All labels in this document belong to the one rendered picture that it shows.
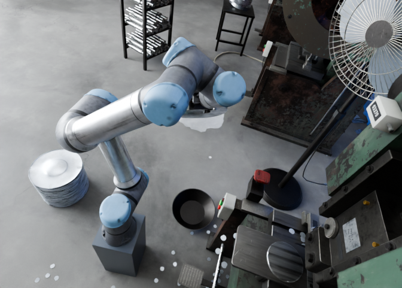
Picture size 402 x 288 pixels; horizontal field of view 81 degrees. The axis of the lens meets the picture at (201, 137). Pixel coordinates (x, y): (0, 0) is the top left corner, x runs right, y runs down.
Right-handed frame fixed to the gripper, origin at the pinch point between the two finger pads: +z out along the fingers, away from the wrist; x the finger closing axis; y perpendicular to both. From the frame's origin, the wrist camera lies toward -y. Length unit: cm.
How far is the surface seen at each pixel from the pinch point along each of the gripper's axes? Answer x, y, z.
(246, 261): 53, -10, -16
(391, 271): 32, -16, -56
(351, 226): 34, -27, -39
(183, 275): 89, 2, 35
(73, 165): 33, 62, 80
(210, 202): 66, -26, 74
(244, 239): 48, -11, -11
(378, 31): -25, -69, -12
